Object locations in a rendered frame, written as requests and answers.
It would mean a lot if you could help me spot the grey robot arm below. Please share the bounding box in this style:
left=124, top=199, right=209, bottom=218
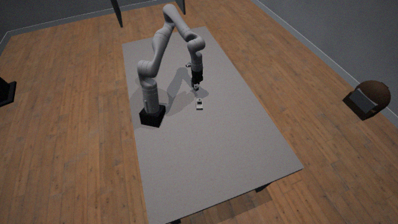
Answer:
left=137, top=4, right=205, bottom=114

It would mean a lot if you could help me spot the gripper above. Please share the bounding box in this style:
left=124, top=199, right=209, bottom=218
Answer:
left=185, top=61, right=203, bottom=88

